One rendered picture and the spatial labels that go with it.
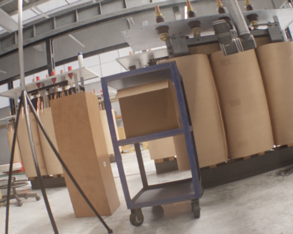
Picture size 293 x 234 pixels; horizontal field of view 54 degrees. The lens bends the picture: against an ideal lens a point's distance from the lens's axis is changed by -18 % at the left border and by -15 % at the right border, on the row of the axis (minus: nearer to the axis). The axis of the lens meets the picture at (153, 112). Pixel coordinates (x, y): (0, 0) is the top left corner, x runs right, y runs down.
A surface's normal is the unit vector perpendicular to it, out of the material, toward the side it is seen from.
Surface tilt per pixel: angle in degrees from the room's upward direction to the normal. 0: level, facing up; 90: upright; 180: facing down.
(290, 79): 90
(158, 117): 90
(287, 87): 90
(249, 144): 90
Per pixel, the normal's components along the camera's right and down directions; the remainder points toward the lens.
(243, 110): -0.06, -0.04
